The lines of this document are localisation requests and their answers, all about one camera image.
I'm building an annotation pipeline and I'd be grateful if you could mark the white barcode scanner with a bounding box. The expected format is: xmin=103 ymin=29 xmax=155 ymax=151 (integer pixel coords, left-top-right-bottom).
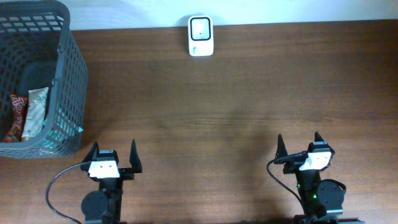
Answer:
xmin=188 ymin=15 xmax=214 ymax=57

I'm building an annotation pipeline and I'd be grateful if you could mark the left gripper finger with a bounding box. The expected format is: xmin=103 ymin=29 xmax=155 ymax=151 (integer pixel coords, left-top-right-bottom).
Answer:
xmin=129 ymin=139 xmax=142 ymax=173
xmin=82 ymin=141 xmax=99 ymax=162

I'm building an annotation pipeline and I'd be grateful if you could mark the white cream tube gold cap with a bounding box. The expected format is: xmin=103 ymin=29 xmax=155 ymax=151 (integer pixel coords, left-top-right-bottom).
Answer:
xmin=21 ymin=87 xmax=49 ymax=141

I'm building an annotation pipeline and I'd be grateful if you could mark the grey plastic mesh basket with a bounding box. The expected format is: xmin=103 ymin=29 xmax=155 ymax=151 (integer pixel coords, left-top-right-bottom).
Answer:
xmin=1 ymin=1 xmax=88 ymax=159

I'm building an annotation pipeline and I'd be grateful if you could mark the red orange snack bar wrapper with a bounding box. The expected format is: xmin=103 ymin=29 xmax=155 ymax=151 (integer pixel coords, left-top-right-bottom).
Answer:
xmin=2 ymin=95 xmax=28 ymax=142

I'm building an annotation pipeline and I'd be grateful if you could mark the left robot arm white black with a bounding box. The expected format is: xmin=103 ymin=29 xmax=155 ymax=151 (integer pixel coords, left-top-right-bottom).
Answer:
xmin=80 ymin=141 xmax=142 ymax=224

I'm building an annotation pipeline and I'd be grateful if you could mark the teal snack packet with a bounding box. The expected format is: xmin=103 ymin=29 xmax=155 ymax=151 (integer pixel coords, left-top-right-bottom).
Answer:
xmin=40 ymin=109 xmax=83 ymax=149

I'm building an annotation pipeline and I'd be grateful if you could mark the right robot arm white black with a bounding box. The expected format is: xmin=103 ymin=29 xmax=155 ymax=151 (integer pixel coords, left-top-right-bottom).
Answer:
xmin=266 ymin=132 xmax=362 ymax=224

